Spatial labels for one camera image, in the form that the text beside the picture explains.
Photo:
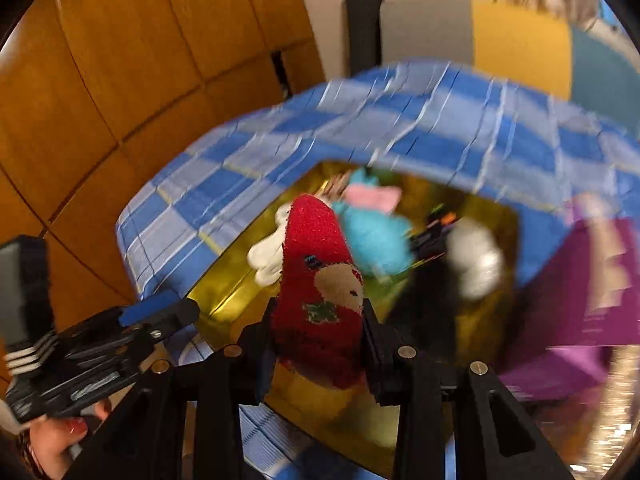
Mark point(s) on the purple tissue box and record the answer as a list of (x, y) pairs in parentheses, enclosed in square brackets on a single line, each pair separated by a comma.
[(575, 320)]

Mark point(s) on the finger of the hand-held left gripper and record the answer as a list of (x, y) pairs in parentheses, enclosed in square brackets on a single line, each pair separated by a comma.
[(145, 312), (175, 316)]

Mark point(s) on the black sock white fluffy cuff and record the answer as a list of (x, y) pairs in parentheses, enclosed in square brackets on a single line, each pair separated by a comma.
[(475, 260)]

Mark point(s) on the person's left hand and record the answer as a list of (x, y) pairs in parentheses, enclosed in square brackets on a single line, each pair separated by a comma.
[(50, 440)]

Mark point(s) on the brown patterned scrunchie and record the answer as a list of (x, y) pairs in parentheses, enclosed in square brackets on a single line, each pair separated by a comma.
[(337, 185)]

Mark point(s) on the wooden wardrobe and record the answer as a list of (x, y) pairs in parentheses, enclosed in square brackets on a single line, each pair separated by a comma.
[(125, 60)]

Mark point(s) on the grey yellow blue chair back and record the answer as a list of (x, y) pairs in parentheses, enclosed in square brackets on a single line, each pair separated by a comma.
[(520, 45)]

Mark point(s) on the red fuzzy sock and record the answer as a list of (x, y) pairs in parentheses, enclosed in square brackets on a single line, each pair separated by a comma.
[(310, 310)]

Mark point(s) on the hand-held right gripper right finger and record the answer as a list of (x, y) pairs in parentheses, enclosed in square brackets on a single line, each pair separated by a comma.
[(380, 360)]

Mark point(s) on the blue plaid tablecloth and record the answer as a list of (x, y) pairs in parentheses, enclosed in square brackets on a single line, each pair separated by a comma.
[(225, 175)]

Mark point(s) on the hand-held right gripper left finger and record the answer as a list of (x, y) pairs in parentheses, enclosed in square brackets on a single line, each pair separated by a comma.
[(266, 372)]

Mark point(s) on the ornate metallic tissue box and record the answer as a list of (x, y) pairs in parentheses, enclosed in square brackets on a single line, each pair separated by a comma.
[(615, 410)]

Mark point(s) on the blue plush toy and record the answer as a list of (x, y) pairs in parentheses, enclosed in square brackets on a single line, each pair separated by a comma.
[(372, 240)]

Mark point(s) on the gold metal tin tray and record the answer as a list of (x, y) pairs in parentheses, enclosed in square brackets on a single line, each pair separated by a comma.
[(340, 430)]

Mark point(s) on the black rolled mat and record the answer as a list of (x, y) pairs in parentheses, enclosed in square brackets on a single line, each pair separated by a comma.
[(362, 30)]

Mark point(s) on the white knit sock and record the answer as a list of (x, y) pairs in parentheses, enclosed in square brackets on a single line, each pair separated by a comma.
[(267, 257)]

